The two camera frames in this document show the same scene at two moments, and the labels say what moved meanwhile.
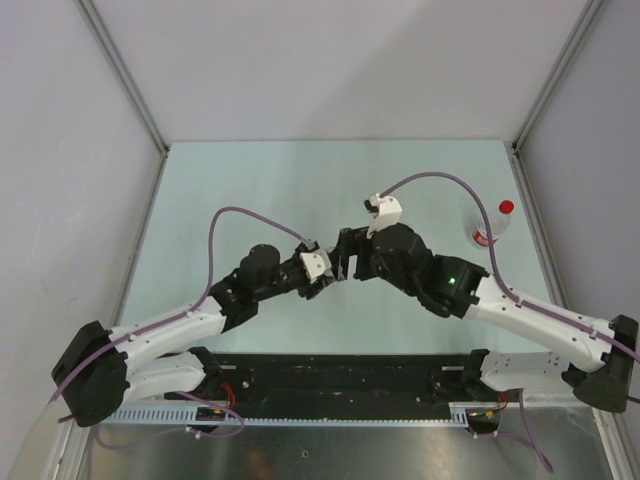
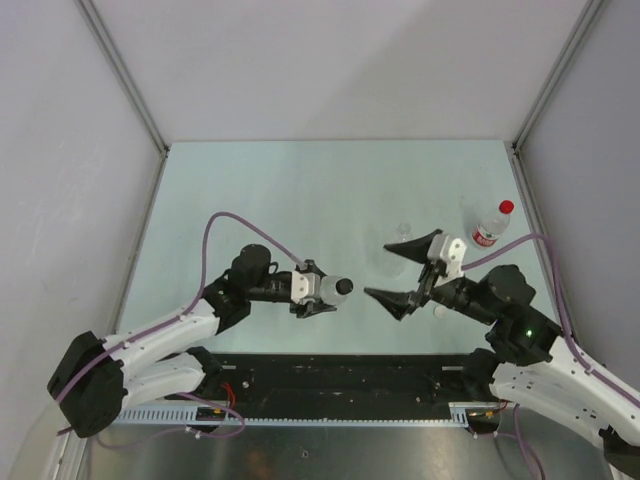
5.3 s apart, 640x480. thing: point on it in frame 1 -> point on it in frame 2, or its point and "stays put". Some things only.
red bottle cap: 506,206 stays put
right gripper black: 353,242 -> 397,303
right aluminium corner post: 523,184 stays put
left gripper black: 311,290 -> 309,308
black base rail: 334,379 stays put
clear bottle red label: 498,223 stays put
